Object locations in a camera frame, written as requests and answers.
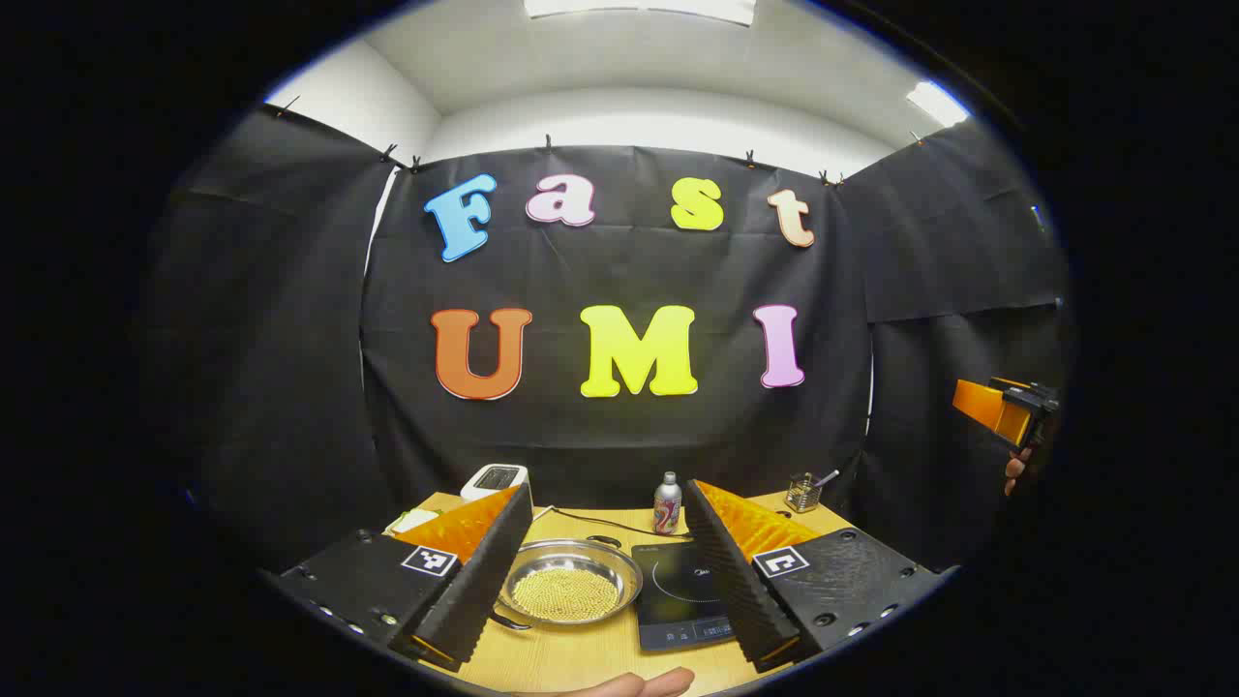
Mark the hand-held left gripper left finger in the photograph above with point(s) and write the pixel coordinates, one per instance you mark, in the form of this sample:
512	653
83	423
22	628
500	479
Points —
484	581

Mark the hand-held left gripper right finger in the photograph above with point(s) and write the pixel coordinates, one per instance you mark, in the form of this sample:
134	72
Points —
736	581

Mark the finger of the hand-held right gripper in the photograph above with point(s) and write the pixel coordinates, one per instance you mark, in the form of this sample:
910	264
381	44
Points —
987	405

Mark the black induction cooktop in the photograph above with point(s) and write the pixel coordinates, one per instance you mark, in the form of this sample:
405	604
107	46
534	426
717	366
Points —
678	590

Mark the stainless steel pot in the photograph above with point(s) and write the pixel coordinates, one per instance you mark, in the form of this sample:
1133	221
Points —
542	563

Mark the pile of yellow beans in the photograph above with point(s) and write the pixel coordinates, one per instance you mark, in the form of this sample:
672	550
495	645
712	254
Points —
566	595

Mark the sandwich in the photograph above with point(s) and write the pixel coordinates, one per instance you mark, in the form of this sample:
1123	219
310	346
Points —
414	519

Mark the small green plate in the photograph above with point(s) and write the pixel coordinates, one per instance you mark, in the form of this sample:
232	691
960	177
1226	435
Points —
399	530

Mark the silver drink bottle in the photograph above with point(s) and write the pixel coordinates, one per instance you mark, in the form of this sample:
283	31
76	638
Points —
667	508

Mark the white toaster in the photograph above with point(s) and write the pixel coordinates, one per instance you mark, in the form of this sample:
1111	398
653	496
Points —
494	479

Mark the metal spoon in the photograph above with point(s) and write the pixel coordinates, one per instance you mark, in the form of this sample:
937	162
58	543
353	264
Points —
828	477

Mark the ceiling light panel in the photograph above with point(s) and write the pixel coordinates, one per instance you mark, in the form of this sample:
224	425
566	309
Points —
639	8
937	103

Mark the row of black cloth clips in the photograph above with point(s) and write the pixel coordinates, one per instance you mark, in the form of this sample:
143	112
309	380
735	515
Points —
547	143

